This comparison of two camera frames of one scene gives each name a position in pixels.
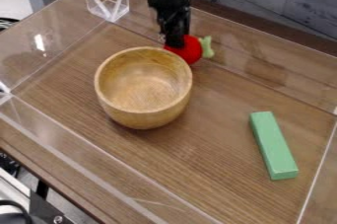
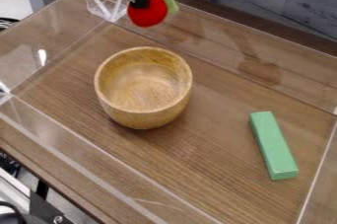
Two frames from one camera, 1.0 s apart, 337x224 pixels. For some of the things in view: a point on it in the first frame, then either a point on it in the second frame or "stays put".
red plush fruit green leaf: [196, 46] → [152, 16]
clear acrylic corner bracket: [107, 9] stays put
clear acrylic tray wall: [85, 172] stays put
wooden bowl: [143, 85] stays put
